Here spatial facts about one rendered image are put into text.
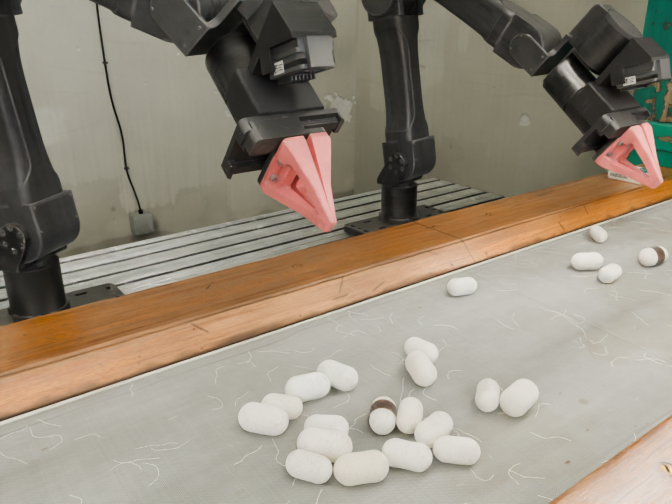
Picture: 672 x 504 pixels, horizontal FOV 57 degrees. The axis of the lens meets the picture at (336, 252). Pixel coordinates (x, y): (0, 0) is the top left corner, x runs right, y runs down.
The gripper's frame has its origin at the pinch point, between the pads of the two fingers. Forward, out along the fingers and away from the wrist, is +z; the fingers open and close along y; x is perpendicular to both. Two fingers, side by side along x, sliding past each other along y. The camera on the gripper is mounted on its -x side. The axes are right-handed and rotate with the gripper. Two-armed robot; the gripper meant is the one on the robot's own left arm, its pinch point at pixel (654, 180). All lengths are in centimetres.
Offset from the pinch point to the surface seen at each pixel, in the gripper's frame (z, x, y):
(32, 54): -160, 118, -28
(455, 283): 1.6, 7.0, -32.5
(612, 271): 8.0, 2.1, -16.3
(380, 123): -126, 135, 114
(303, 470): 12, -1, -61
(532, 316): 8.6, 3.5, -29.6
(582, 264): 5.3, 4.8, -15.9
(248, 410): 7, 2, -61
